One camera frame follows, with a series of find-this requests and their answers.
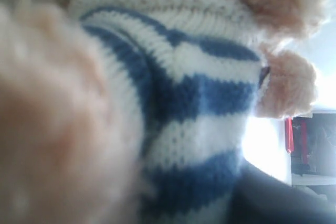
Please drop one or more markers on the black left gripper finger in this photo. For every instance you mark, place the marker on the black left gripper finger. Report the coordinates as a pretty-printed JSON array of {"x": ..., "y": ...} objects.
[{"x": 260, "y": 198}]

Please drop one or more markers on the tan teddy bear striped shirt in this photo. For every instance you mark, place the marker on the tan teddy bear striped shirt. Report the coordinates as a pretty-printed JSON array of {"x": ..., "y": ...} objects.
[{"x": 133, "y": 111}]

